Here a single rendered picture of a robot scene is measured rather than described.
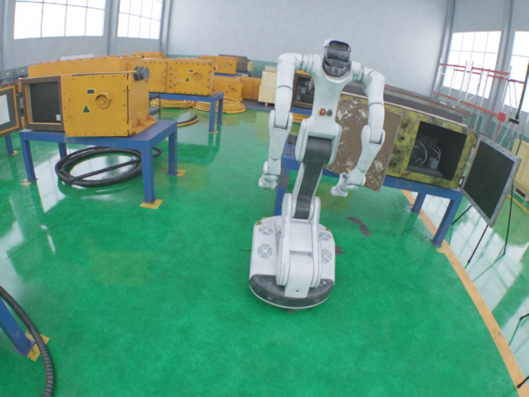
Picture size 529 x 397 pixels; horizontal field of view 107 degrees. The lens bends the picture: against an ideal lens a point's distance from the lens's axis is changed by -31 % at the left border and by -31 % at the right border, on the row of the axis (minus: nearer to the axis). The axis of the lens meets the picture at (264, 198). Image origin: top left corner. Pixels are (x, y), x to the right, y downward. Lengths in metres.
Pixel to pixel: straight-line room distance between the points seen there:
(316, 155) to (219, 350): 1.18
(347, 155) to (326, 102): 0.72
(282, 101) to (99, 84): 1.80
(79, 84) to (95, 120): 0.37
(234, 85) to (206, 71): 3.25
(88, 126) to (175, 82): 2.73
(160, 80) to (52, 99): 2.47
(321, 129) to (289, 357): 1.24
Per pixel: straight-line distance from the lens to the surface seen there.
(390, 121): 1.92
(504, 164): 2.36
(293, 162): 2.36
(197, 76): 5.03
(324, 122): 1.46
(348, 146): 2.07
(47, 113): 3.42
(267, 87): 8.10
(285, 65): 1.36
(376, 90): 1.46
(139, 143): 2.64
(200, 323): 1.74
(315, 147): 1.49
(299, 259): 1.61
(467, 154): 2.77
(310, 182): 1.63
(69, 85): 2.79
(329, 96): 1.42
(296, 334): 1.76
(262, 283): 1.72
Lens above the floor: 1.41
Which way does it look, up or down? 28 degrees down
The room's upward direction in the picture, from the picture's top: 8 degrees clockwise
